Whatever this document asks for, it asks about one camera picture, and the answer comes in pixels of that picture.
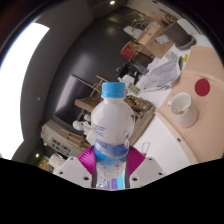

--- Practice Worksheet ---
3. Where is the white chair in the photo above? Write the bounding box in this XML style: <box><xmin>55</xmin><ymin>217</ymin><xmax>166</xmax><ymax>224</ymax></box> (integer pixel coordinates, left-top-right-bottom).
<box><xmin>118</xmin><ymin>74</ymin><xmax>136</xmax><ymax>88</ymax></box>

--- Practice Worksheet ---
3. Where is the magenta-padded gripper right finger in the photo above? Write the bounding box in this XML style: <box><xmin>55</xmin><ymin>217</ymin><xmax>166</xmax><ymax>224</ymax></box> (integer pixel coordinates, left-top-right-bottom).
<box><xmin>125</xmin><ymin>145</ymin><xmax>167</xmax><ymax>189</ymax></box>

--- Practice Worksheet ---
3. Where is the white ceramic mug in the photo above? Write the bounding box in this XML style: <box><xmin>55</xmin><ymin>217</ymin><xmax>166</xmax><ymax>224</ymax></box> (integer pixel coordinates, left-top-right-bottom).
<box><xmin>166</xmin><ymin>92</ymin><xmax>200</xmax><ymax>129</ymax></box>

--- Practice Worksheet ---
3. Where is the black wall screen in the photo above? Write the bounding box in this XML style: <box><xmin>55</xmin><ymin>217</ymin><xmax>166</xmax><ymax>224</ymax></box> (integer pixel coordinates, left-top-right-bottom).
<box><xmin>54</xmin><ymin>73</ymin><xmax>101</xmax><ymax>127</ymax></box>

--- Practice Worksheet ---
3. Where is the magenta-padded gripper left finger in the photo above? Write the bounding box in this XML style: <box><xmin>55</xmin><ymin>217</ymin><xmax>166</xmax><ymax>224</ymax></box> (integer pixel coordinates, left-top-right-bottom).
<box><xmin>53</xmin><ymin>144</ymin><xmax>98</xmax><ymax>189</ymax></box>

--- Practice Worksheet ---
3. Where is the pale shelf cabinet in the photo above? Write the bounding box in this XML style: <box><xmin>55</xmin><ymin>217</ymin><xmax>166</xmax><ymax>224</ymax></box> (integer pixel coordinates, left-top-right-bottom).
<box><xmin>40</xmin><ymin>119</ymin><xmax>89</xmax><ymax>158</ymax></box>

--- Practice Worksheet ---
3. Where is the small white round jar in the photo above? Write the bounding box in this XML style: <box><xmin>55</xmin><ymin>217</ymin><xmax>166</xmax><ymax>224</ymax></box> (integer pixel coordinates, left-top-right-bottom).
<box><xmin>165</xmin><ymin>50</ymin><xmax>178</xmax><ymax>61</ymax></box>

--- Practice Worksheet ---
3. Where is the wooden easel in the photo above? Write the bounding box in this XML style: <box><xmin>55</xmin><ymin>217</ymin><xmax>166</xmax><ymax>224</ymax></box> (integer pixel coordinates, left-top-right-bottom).
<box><xmin>78</xmin><ymin>74</ymin><xmax>109</xmax><ymax>101</ymax></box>
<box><xmin>59</xmin><ymin>128</ymin><xmax>91</xmax><ymax>151</ymax></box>

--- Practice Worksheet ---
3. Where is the small green-labelled spray bottle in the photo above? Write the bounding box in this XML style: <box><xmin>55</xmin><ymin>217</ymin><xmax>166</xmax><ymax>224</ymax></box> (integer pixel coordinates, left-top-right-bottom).
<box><xmin>128</xmin><ymin>83</ymin><xmax>143</xmax><ymax>96</ymax></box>

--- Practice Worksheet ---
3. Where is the blue-capped white drink bottle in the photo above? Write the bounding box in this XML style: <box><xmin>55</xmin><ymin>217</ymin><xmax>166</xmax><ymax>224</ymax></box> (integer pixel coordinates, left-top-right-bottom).
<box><xmin>90</xmin><ymin>81</ymin><xmax>136</xmax><ymax>191</ymax></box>

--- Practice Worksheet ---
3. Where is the brown cardboard box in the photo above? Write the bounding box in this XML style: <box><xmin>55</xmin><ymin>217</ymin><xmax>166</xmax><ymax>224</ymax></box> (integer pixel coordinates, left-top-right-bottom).
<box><xmin>136</xmin><ymin>21</ymin><xmax>176</xmax><ymax>59</ymax></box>

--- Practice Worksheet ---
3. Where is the red box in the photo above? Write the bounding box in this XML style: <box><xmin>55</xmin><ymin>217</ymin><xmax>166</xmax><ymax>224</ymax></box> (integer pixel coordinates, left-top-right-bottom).
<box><xmin>119</xmin><ymin>41</ymin><xmax>144</xmax><ymax>61</ymax></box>

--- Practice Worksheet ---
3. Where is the white plaster bust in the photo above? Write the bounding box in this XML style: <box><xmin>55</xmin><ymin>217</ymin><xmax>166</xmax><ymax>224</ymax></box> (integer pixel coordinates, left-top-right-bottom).
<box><xmin>72</xmin><ymin>119</ymin><xmax>84</xmax><ymax>132</ymax></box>
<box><xmin>82</xmin><ymin>113</ymin><xmax>93</xmax><ymax>134</ymax></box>

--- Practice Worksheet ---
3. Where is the grey plant saucer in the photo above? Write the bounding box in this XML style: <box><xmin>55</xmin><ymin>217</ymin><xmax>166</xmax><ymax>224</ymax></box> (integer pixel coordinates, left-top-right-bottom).
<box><xmin>176</xmin><ymin>33</ymin><xmax>198</xmax><ymax>51</ymax></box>

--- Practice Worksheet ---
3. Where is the flat round red coaster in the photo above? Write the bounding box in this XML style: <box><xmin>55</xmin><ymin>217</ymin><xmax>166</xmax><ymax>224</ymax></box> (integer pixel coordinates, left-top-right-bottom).
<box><xmin>194</xmin><ymin>78</ymin><xmax>211</xmax><ymax>97</ymax></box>

